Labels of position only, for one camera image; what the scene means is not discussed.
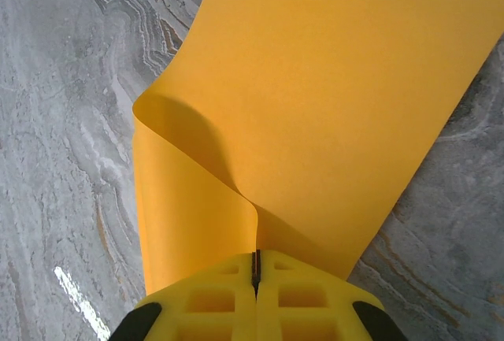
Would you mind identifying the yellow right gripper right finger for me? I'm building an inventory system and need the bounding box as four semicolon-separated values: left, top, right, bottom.
254;249;411;341

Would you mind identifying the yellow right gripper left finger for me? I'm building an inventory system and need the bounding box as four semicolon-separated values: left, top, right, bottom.
112;252;259;341

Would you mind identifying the orange paper sheet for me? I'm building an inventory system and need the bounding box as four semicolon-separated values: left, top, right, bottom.
132;0;504;298

